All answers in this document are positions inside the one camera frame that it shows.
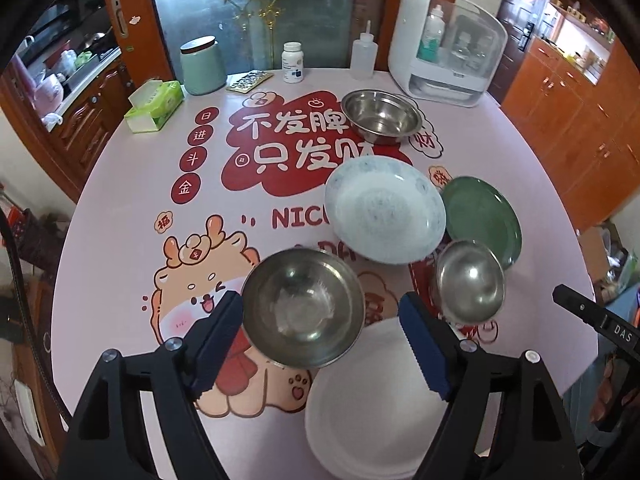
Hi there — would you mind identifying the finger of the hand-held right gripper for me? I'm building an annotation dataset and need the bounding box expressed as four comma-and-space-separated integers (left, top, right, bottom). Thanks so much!
552, 285, 608, 329

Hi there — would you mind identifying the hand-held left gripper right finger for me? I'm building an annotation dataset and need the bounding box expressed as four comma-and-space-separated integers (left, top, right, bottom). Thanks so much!
398, 291, 586, 480

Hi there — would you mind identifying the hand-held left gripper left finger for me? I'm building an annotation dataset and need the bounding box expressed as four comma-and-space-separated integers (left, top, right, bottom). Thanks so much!
62, 290, 246, 480

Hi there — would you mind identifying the white plate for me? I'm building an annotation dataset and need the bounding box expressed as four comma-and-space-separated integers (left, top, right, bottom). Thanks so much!
304, 317, 468, 480

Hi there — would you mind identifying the small steel bowl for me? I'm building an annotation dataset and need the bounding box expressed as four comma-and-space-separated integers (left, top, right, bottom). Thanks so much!
434, 240, 507, 325

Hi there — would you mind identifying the medium steel bowl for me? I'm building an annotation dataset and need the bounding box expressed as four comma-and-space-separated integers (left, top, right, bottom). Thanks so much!
241, 248, 366, 368

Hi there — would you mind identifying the green plate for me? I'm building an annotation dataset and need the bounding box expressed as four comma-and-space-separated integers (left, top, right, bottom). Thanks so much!
440, 176, 522, 271

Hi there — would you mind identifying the white patterned bowl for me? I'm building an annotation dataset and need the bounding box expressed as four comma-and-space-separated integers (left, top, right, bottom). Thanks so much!
324, 156, 447, 265

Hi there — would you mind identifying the large flat-bottomed steel bowl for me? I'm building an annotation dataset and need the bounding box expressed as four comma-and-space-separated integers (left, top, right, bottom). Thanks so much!
341, 89, 423, 147

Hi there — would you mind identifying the cardboard box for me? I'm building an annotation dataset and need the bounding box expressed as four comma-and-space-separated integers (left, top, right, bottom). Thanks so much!
580, 225, 623, 301

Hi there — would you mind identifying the pink printed tablecloth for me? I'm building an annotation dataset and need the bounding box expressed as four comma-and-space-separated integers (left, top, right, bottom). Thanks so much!
52, 67, 598, 480

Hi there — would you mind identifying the green tissue box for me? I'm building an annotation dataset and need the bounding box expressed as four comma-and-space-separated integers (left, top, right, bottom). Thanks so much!
124, 79, 184, 133

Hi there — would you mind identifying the wooden kitchen cabinet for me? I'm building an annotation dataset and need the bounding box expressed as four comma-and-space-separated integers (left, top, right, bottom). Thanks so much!
0, 35, 136, 196

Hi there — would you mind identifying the foil blister pack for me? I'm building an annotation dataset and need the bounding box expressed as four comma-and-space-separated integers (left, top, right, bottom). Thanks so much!
225, 70, 275, 93

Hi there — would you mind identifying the mint green canister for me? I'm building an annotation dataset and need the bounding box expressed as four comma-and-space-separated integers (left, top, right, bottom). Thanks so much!
180, 36, 228, 97

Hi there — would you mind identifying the clear glass bottle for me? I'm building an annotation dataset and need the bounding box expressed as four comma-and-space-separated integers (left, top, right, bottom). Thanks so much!
452, 30, 476, 61

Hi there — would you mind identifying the white pill bottle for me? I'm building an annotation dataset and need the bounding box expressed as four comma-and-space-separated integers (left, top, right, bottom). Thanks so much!
282, 42, 306, 84

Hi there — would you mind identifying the white pink rice cooker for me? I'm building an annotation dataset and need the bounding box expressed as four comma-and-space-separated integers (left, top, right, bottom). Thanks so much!
32, 77, 66, 111

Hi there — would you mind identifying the teal labelled bottle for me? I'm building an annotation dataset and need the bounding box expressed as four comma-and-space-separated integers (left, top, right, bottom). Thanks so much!
419, 5, 446, 63

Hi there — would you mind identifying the clear squeeze bottle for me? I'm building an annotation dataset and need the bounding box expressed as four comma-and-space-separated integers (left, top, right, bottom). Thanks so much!
350, 20, 377, 81

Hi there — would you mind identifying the white countertop storage cabinet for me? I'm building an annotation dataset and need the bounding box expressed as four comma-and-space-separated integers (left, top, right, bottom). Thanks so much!
389, 0, 508, 110

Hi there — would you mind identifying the frosted glass door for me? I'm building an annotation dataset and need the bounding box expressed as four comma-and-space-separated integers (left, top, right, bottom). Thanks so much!
147, 0, 393, 73

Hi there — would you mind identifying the wooden wall cupboard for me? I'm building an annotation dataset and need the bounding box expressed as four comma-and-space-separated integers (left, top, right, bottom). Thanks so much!
500, 35, 640, 231

